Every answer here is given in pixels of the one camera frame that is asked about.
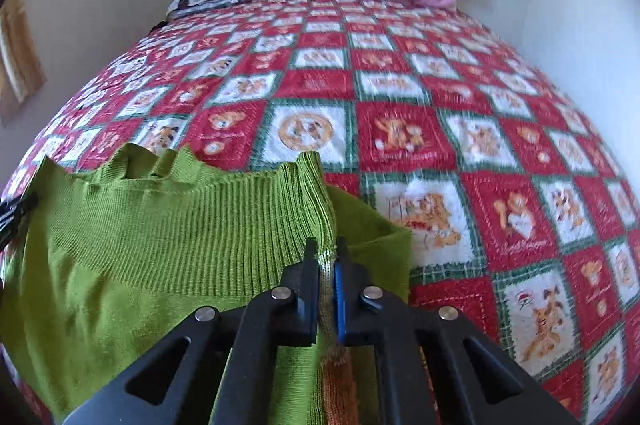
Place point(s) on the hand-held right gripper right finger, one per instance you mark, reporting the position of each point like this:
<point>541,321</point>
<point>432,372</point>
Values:
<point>341,300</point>

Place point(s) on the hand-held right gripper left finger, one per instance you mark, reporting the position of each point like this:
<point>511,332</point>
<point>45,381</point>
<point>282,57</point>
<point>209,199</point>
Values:
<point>307,295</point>

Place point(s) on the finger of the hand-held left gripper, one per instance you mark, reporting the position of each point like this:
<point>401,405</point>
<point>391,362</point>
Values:
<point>15,215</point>

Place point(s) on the green orange striped knit sweater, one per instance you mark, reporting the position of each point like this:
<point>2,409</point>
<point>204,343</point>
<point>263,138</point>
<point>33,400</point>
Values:
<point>165,245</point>

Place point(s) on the yellow side window curtain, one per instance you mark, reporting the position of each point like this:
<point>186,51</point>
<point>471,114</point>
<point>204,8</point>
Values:
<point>20,50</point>

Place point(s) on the red checked printed quilt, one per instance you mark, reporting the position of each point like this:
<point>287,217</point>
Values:
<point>450,105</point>

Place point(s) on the dark cloth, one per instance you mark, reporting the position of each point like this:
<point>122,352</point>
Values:
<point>159,25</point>

